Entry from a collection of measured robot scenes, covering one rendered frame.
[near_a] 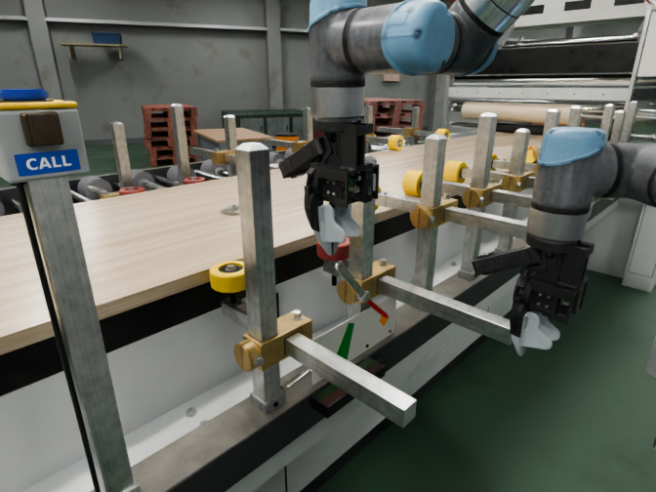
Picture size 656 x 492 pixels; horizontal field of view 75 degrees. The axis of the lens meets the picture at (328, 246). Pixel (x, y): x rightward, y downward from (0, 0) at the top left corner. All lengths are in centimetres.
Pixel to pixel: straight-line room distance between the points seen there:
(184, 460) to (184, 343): 25
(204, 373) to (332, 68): 67
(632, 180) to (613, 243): 279
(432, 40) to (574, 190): 28
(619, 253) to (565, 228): 282
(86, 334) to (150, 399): 39
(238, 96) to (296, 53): 171
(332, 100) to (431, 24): 16
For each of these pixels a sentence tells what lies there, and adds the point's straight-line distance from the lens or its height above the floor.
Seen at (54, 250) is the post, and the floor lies 107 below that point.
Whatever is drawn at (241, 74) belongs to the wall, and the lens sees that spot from 1073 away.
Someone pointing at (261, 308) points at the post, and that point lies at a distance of 69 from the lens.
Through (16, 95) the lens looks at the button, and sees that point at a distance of 50.
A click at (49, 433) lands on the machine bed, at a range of 89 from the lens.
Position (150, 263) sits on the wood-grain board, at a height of 90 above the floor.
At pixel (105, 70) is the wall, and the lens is 1059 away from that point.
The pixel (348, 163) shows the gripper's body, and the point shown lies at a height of 113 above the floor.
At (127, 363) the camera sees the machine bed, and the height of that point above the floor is 76.
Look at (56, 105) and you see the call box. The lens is 49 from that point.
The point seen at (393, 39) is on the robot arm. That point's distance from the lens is 52.
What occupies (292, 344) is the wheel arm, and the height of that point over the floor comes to 83.
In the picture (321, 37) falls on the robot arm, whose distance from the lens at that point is 60.
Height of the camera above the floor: 124
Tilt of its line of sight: 21 degrees down
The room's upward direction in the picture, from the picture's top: straight up
